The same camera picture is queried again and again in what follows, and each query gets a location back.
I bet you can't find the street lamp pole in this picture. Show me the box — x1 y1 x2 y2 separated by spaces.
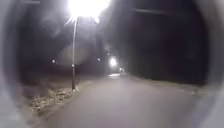
66 0 111 92

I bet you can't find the grey asphalt path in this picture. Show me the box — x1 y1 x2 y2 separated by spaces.
33 72 214 128

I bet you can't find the grass verge with dry leaves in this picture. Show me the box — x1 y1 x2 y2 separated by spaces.
19 74 101 118

